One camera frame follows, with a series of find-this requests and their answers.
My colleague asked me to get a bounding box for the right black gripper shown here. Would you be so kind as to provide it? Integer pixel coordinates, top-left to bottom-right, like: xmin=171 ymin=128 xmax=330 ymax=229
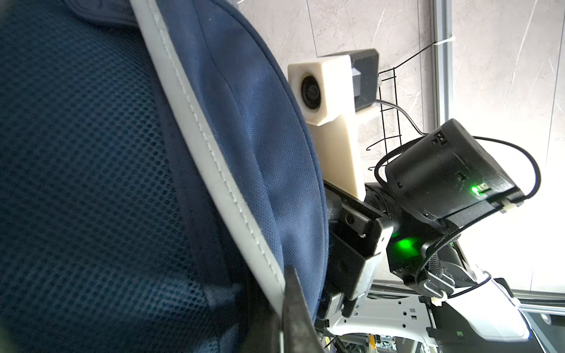
xmin=317 ymin=182 xmax=394 ymax=320

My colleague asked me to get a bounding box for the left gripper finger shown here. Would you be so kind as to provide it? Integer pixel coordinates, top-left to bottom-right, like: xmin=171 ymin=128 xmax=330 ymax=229
xmin=282 ymin=266 xmax=324 ymax=353

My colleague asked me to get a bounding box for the navy blue backpack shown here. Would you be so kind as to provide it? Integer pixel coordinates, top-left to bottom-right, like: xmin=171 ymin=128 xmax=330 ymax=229
xmin=1 ymin=1 xmax=329 ymax=352

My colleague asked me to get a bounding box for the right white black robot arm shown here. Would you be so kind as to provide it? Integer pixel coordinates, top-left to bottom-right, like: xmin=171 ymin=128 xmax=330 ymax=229
xmin=314 ymin=120 xmax=564 ymax=352

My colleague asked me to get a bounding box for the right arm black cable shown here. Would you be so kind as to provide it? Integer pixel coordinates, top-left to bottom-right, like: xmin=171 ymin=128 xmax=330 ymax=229
xmin=374 ymin=99 xmax=542 ymax=283

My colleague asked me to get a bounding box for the black wire hook rack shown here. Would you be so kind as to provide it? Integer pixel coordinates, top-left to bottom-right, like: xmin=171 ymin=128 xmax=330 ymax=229
xmin=360 ymin=42 xmax=441 ymax=172

